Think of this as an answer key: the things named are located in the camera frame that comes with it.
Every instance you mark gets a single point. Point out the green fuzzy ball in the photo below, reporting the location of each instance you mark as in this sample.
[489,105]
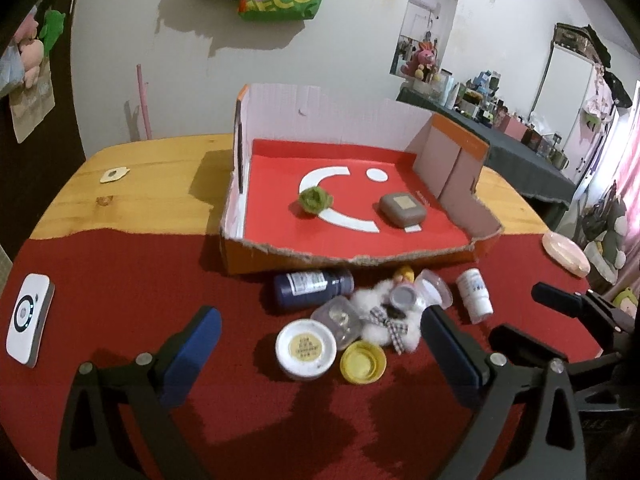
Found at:
[314,200]

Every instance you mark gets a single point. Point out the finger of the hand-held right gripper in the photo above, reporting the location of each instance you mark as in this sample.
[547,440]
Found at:
[520,340]
[560,300]

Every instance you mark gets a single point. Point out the pink rabbit plush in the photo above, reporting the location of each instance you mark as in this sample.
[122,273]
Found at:
[422,60]

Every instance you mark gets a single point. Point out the dark blue bottle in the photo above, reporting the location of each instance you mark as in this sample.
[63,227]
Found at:
[310,287]

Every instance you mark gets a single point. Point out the red table mat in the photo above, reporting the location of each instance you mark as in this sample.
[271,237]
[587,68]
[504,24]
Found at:
[125,280]

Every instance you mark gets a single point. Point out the brown paper bag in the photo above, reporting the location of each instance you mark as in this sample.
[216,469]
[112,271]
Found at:
[32,110]

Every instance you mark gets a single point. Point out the dark wooden door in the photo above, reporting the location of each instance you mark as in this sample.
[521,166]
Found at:
[45,170]

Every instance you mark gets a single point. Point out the table with dark cloth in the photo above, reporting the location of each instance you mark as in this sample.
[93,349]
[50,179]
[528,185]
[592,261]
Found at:
[520,165]

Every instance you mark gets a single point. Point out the white jar yellow label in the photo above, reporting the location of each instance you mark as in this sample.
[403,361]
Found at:
[305,350]

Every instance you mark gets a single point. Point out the pink round dish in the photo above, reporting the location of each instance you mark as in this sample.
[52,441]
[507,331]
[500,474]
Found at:
[565,252]

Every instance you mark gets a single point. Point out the yellow bottle cap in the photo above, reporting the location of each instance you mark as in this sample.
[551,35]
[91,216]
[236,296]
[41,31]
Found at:
[362,362]

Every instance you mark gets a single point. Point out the grey-brown rounded case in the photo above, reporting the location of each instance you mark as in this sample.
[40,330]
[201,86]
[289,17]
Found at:
[402,210]

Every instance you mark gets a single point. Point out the white rounded electronic device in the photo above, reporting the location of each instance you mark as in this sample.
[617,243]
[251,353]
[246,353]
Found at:
[29,320]

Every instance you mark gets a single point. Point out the pink pig plush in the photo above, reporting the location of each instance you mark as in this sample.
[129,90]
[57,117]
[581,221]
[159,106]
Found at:
[27,55]

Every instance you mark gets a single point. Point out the small white sticker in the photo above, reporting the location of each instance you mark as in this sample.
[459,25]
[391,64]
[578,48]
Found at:
[114,174]

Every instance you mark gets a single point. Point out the row of cosmetics and boxes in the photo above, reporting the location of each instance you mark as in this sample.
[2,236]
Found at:
[500,110]

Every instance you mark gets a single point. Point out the clear round plastic container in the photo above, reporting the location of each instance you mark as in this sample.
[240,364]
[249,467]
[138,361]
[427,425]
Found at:
[435,287]

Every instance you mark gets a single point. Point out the green plush toy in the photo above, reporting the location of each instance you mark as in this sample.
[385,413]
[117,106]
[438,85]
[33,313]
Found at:
[52,27]

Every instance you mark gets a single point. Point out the clear plastic bag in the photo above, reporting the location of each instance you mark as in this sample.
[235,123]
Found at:
[10,70]

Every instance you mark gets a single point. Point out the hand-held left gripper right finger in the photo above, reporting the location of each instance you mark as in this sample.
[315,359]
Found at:
[450,360]

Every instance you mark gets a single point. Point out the orange cardboard box red inside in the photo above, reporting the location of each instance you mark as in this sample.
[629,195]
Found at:
[280,170]

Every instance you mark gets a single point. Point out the white fluffy plush plaid bow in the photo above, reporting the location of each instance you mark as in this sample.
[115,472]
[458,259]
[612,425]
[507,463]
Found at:
[372,315]

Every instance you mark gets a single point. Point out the white pill bottle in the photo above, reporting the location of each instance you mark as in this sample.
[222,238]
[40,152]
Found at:
[474,295]

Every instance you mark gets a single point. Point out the white wardrobe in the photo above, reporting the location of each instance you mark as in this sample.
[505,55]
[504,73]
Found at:
[565,90]

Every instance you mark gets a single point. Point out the small yellow-haired figurine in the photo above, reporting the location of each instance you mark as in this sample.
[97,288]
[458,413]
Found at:
[404,275]

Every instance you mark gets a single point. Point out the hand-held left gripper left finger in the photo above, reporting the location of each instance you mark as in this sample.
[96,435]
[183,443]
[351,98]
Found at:
[194,352]

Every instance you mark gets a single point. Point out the green and white plush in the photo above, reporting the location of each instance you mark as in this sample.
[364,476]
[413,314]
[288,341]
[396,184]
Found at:
[607,240]

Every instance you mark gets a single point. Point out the small silver-lid jar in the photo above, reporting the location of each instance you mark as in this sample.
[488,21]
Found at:
[402,297]

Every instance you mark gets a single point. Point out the clear square plastic container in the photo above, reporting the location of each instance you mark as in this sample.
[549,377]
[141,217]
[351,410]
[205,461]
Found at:
[336,321]

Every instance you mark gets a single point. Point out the wall mirror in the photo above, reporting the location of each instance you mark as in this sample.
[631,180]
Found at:
[430,15]

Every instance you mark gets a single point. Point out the pink stick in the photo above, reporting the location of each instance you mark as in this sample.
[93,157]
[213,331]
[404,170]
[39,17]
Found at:
[144,100]

